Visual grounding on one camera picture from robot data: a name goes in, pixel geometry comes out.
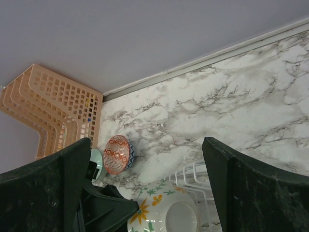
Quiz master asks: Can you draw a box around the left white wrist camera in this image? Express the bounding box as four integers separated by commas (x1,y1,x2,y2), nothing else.
86,161,99,181

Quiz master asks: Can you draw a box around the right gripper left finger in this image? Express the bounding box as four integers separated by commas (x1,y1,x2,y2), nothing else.
0,138,91,232

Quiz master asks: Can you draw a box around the red patterned bowl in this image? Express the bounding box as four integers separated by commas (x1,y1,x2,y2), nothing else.
103,135,135,175

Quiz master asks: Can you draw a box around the orange plastic file organizer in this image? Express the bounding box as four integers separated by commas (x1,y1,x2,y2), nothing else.
0,64,103,160

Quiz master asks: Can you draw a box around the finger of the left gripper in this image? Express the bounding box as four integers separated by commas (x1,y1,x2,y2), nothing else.
76,180,140,232

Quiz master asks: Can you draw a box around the light teal bowl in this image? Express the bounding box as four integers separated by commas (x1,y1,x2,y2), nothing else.
90,148,107,183

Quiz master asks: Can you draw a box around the yellow flower bowl back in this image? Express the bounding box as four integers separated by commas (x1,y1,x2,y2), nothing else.
127,179,199,232

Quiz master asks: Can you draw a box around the white wire dish rack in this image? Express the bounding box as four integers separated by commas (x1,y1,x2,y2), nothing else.
164,160,222,232

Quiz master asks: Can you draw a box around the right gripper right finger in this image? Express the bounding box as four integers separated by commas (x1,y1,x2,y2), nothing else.
202,137,309,232

